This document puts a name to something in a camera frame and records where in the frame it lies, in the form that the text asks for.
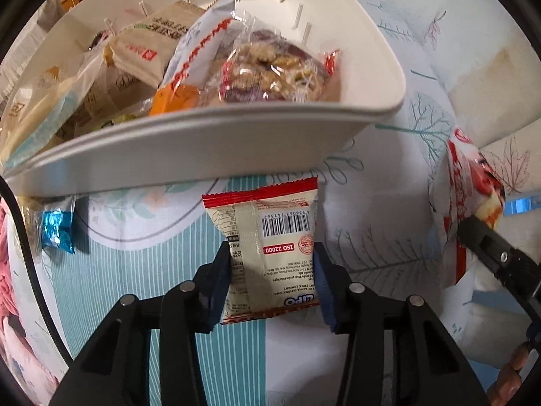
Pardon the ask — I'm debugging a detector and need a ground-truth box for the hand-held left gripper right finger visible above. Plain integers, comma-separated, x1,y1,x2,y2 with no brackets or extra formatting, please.
312,242,487,406

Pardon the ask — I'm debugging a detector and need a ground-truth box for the black cable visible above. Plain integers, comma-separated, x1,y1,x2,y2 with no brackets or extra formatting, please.
0,178,72,364

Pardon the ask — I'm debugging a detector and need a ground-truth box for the brown printed packet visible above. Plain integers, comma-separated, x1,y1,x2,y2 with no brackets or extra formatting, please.
78,65,155,119

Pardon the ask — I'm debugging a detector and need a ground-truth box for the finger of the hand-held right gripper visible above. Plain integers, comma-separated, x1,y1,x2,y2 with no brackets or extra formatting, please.
458,216,541,331
503,197,541,216

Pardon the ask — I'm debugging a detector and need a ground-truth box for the leaf printed cloth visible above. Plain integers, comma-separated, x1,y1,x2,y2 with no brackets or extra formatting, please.
8,0,541,406

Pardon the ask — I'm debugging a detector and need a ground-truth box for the red and white snack packet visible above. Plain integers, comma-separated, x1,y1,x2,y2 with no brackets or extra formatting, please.
429,127,505,286

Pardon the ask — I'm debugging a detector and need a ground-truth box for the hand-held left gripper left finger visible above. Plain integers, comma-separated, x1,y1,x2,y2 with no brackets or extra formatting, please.
48,241,232,406

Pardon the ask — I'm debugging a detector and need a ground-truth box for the brown nut cluster packet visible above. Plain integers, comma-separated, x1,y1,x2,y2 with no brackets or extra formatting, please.
163,0,343,104

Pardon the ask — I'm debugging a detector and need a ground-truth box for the person's right hand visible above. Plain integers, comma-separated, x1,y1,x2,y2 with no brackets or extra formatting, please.
486,340,533,406

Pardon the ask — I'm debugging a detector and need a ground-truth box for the blue foil candy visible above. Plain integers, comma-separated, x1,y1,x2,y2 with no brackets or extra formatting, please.
40,209,77,255

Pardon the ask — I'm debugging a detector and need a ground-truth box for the beige paper packet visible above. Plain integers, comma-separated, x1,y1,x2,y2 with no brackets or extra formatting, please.
111,25,180,89
146,1,208,41

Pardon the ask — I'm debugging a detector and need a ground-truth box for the orange snack packet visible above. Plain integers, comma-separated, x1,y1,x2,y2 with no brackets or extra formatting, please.
149,82,204,117

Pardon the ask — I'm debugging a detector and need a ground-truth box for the white plastic basket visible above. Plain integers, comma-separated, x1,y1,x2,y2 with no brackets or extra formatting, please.
0,0,407,197

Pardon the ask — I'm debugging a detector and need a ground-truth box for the cream packet with red edges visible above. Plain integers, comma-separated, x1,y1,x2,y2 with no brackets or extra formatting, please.
202,176,322,325

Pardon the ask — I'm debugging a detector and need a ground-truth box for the yellow puffed rice cake packet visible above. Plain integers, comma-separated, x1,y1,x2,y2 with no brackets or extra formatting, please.
0,48,106,170

